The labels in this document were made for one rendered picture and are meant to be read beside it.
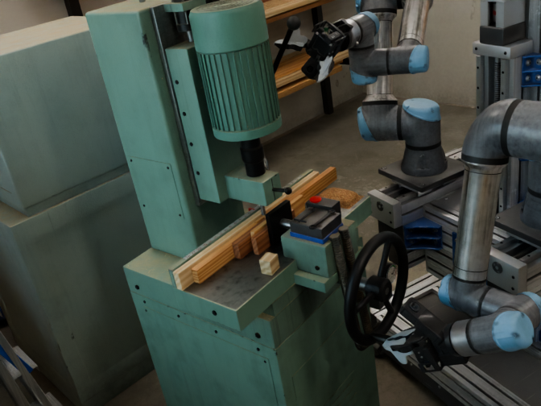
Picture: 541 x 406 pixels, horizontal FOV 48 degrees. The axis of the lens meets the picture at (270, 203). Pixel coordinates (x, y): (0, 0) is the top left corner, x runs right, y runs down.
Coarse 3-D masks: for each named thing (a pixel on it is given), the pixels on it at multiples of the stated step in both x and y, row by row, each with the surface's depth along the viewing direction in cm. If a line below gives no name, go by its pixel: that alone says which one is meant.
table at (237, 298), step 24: (360, 216) 172; (240, 264) 153; (288, 264) 149; (192, 288) 146; (216, 288) 145; (240, 288) 143; (264, 288) 142; (312, 288) 148; (192, 312) 148; (216, 312) 141; (240, 312) 137
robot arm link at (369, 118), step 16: (368, 0) 194; (384, 0) 192; (400, 0) 192; (384, 16) 194; (384, 32) 195; (384, 80) 197; (368, 96) 200; (384, 96) 197; (368, 112) 198; (384, 112) 196; (368, 128) 198; (384, 128) 197
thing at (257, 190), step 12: (240, 168) 164; (228, 180) 162; (240, 180) 159; (252, 180) 156; (264, 180) 155; (276, 180) 158; (228, 192) 164; (240, 192) 161; (252, 192) 158; (264, 192) 155; (276, 192) 159; (264, 204) 157
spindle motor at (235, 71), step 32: (224, 0) 145; (256, 0) 138; (192, 32) 139; (224, 32) 134; (256, 32) 136; (224, 64) 138; (256, 64) 139; (224, 96) 141; (256, 96) 142; (224, 128) 146; (256, 128) 145
